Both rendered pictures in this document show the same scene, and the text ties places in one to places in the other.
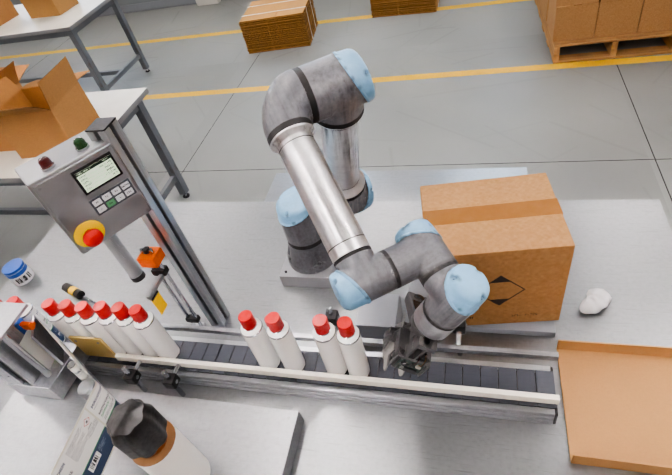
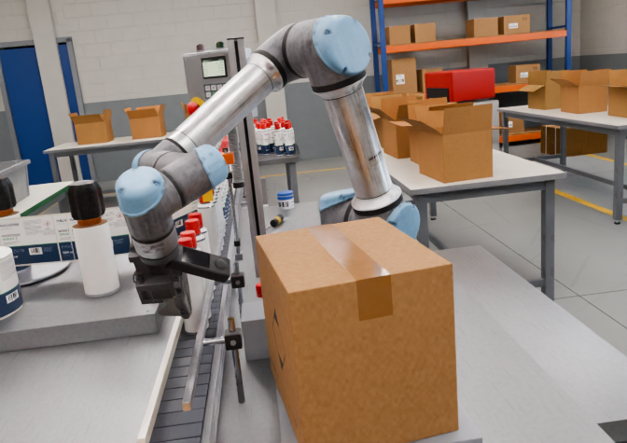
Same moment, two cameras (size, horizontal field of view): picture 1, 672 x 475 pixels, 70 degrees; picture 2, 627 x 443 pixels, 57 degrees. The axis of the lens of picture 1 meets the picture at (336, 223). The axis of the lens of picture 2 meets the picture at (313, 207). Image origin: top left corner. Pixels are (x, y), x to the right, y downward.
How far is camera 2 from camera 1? 128 cm
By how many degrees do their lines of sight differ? 62
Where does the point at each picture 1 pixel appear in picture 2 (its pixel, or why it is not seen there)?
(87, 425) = (118, 217)
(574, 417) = not seen: outside the picture
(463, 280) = (133, 173)
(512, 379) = (186, 420)
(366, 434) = (139, 365)
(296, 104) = (273, 42)
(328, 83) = (299, 32)
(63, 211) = (190, 81)
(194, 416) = not seen: hidden behind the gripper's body
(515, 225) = (320, 260)
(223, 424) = not seen: hidden behind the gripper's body
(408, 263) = (163, 161)
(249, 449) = (120, 303)
